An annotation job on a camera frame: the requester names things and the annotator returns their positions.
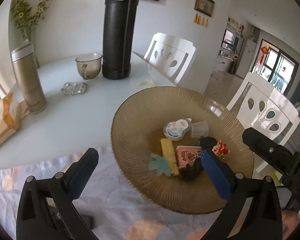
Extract red small figurine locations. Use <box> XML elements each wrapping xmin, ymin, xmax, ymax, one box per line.
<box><xmin>212</xmin><ymin>140</ymin><xmax>230</xmax><ymax>159</ymax></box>

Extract black robot figurine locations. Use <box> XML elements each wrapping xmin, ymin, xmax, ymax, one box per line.
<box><xmin>178</xmin><ymin>158</ymin><xmax>204</xmax><ymax>182</ymax></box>

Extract clear plastic measuring cup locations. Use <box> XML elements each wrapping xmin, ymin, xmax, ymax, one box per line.
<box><xmin>190</xmin><ymin>121</ymin><xmax>209</xmax><ymax>138</ymax></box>

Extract pink card box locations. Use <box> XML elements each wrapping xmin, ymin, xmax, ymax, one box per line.
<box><xmin>175</xmin><ymin>146</ymin><xmax>202</xmax><ymax>170</ymax></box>

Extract yellow lighter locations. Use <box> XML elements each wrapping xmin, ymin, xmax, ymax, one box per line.
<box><xmin>160</xmin><ymin>138</ymin><xmax>179</xmax><ymax>176</ymax></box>

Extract light blue translucent figurine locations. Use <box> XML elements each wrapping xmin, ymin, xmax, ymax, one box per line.
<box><xmin>148</xmin><ymin>153</ymin><xmax>172</xmax><ymax>177</ymax></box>

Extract clear correction tape dispenser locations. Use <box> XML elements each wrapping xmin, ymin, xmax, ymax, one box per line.
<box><xmin>163</xmin><ymin>118</ymin><xmax>192</xmax><ymax>141</ymax></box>

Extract white chair right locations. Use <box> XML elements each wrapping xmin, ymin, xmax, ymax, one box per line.
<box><xmin>226</xmin><ymin>71</ymin><xmax>300</xmax><ymax>173</ymax></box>

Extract floral tablecloth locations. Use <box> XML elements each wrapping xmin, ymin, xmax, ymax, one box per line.
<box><xmin>0</xmin><ymin>146</ymin><xmax>220</xmax><ymax>239</ymax></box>

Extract orange tissue pack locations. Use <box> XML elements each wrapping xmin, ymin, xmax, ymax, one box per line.
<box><xmin>0</xmin><ymin>92</ymin><xmax>30</xmax><ymax>145</ymax></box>

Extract amber glass bowl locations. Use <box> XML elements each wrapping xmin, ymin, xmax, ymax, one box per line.
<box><xmin>110</xmin><ymin>86</ymin><xmax>255</xmax><ymax>215</ymax></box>

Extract pill blister pack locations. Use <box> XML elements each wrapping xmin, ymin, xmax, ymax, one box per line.
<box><xmin>61</xmin><ymin>82</ymin><xmax>88</xmax><ymax>96</ymax></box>

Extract white chair back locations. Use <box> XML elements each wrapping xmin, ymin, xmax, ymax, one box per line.
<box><xmin>143</xmin><ymin>33</ymin><xmax>196</xmax><ymax>86</ymax></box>

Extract smoky glass mug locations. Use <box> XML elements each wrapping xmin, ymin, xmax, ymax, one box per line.
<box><xmin>75</xmin><ymin>53</ymin><xmax>103</xmax><ymax>80</ymax></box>

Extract gold thermos bottle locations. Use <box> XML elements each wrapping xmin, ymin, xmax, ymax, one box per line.
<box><xmin>11</xmin><ymin>42</ymin><xmax>47</xmax><ymax>113</ymax></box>

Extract yellow hanging ornaments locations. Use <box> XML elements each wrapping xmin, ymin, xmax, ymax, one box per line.
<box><xmin>193</xmin><ymin>14</ymin><xmax>209</xmax><ymax>28</ymax></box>

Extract lower small framed picture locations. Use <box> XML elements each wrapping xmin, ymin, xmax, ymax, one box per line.
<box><xmin>194</xmin><ymin>0</ymin><xmax>215</xmax><ymax>17</ymax></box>

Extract glass vase with flowers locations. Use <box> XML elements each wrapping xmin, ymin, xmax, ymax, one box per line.
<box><xmin>10</xmin><ymin>0</ymin><xmax>52</xmax><ymax>68</ymax></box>

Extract black thermos flask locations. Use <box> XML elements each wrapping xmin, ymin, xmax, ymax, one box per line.
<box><xmin>102</xmin><ymin>0</ymin><xmax>139</xmax><ymax>80</ymax></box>

